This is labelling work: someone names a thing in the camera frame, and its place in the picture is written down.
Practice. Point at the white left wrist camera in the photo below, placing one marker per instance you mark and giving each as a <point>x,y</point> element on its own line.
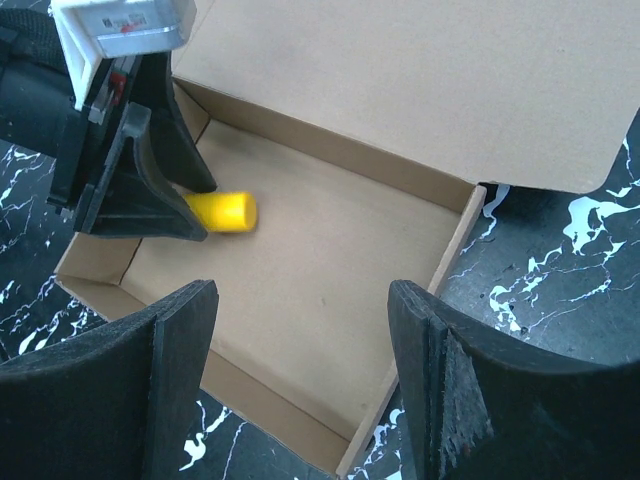
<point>93,30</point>

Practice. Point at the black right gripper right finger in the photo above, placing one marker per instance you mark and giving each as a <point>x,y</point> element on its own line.
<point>481,404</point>

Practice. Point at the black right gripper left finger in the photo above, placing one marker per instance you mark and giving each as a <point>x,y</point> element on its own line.
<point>115,402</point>

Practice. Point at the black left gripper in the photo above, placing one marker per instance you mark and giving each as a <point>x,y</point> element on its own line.
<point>140,162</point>

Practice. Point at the cardboard box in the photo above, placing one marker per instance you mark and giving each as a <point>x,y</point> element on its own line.
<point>367,131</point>

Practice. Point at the yellow cylinder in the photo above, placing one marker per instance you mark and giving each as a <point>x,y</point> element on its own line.
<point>224,212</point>

